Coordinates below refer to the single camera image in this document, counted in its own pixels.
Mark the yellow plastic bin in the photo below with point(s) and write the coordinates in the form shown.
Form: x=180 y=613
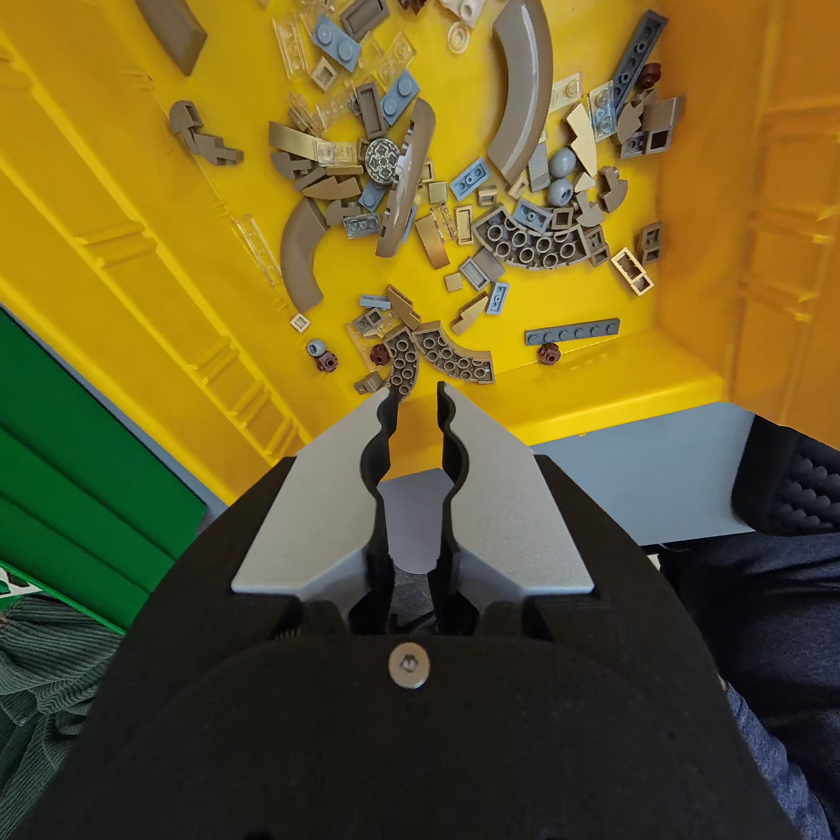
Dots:
x=164 y=275

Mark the pile of lego pieces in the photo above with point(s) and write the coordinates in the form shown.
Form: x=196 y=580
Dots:
x=518 y=98

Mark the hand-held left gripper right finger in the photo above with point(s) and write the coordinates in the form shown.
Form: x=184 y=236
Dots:
x=518 y=525

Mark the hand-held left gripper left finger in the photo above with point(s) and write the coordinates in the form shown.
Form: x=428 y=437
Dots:
x=308 y=525

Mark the green plastic bin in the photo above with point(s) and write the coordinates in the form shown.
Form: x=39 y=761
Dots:
x=79 y=472

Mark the black padded wrist rest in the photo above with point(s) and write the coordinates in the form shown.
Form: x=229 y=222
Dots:
x=800 y=485

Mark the person's navy sweatshirt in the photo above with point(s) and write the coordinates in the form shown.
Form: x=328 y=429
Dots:
x=774 y=754

